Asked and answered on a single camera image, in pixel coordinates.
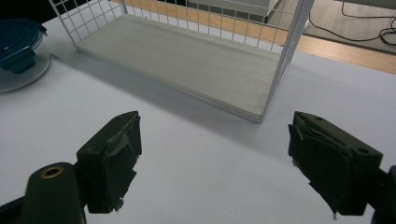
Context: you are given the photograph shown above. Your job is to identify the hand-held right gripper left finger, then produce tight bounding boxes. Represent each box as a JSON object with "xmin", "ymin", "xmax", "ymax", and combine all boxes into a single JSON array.
[{"xmin": 76, "ymin": 110, "xmax": 143, "ymax": 215}]

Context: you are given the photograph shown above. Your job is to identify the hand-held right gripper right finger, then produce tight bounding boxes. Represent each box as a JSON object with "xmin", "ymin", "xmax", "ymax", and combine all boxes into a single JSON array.
[{"xmin": 287, "ymin": 110, "xmax": 384, "ymax": 218}]

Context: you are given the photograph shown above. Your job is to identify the white wire shelf rack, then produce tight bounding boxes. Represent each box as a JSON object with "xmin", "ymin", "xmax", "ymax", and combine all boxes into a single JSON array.
[{"xmin": 48, "ymin": 0, "xmax": 316, "ymax": 123}]

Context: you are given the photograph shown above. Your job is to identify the round glass container blue lid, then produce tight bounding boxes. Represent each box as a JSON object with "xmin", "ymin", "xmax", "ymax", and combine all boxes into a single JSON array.
[{"xmin": 0, "ymin": 18, "xmax": 51, "ymax": 93}]

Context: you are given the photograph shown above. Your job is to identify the white cabinet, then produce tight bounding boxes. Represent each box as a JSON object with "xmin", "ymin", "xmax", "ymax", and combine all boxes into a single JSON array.
[{"xmin": 188, "ymin": 0, "xmax": 278, "ymax": 17}]

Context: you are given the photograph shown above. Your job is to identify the black floor cables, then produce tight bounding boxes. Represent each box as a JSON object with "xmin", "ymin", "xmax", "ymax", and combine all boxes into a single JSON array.
[{"xmin": 307, "ymin": 1, "xmax": 396, "ymax": 48}]

